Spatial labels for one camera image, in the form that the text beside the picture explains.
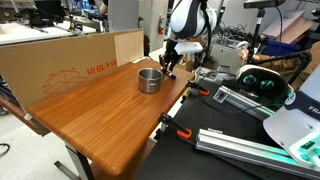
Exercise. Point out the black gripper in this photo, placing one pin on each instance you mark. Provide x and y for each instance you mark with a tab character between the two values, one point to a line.
177	48

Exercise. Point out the black marker pen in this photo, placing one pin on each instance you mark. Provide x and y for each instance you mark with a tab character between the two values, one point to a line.
169	73

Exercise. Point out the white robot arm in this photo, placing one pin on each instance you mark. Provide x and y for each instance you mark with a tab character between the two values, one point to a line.
189	19

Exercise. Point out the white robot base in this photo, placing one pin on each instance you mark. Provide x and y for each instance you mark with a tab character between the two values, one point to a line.
296	125

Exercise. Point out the small steel pot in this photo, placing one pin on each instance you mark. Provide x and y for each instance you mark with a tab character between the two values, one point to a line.
149	80

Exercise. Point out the red fire extinguisher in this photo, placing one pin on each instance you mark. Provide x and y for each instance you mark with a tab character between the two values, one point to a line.
161	25

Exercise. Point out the far black orange clamp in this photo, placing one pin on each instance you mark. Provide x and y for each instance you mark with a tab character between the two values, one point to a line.
201	90

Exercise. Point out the black orange clamp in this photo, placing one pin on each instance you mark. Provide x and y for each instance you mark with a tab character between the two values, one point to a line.
181	131
201	90

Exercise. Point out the near black orange clamp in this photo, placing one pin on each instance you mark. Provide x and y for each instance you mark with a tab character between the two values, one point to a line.
181	131

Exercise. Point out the white VR headset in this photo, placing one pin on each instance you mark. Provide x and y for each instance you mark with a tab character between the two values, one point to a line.
263	82

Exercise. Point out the blue storage bin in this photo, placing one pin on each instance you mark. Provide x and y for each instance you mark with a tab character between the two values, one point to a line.
275	48

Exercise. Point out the large cardboard sheet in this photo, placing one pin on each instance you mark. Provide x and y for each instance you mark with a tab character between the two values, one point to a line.
38	70

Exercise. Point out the grey table leg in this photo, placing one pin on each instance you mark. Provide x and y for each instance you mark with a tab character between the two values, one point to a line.
80	162

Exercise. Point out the person in brown jacket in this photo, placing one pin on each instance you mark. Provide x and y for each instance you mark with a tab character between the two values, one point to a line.
289	65

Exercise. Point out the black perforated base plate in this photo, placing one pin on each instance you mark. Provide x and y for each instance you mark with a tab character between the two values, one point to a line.
175	158

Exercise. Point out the far aluminium extrusion rail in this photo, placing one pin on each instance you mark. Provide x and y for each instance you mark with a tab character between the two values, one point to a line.
245	104

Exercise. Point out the aluminium extrusion rail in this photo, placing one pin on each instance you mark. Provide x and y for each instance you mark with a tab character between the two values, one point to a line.
254	153
245	104

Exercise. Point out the near aluminium extrusion rail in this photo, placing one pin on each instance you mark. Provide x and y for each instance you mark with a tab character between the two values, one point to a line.
254	153

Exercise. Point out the black camera on stand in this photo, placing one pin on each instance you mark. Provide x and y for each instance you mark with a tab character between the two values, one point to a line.
261	4

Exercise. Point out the black camera tripod stand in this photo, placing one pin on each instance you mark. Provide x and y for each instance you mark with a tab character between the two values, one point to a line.
288	28

